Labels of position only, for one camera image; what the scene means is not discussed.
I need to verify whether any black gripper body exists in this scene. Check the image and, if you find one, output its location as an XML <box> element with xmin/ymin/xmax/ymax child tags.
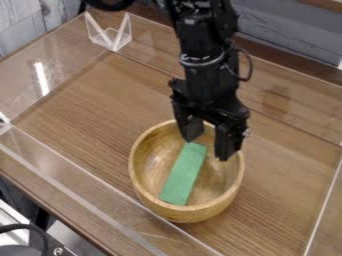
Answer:
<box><xmin>169</xmin><ymin>49</ymin><xmax>251</xmax><ymax>127</ymax></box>

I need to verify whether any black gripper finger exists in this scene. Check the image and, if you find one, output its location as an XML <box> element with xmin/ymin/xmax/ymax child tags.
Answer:
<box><xmin>172</xmin><ymin>99</ymin><xmax>204</xmax><ymax>142</ymax></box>
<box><xmin>215</xmin><ymin>120</ymin><xmax>248</xmax><ymax>161</ymax></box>

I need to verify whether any green foam block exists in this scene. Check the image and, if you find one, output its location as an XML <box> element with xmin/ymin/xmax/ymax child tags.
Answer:
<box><xmin>159</xmin><ymin>143</ymin><xmax>207</xmax><ymax>206</ymax></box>

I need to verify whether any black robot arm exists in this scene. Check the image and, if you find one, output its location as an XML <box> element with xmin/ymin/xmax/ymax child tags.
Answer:
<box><xmin>164</xmin><ymin>0</ymin><xmax>251</xmax><ymax>161</ymax></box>

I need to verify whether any brown wooden bowl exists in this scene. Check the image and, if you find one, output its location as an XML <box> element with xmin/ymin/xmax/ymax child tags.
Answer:
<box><xmin>128</xmin><ymin>120</ymin><xmax>244</xmax><ymax>223</ymax></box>

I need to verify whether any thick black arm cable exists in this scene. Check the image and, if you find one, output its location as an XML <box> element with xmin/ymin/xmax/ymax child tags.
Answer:
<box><xmin>81</xmin><ymin>0</ymin><xmax>137</xmax><ymax>12</ymax></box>

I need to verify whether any black metal bracket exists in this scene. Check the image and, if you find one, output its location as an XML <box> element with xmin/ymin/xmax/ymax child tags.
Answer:
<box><xmin>28</xmin><ymin>222</ymin><xmax>76</xmax><ymax>256</ymax></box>

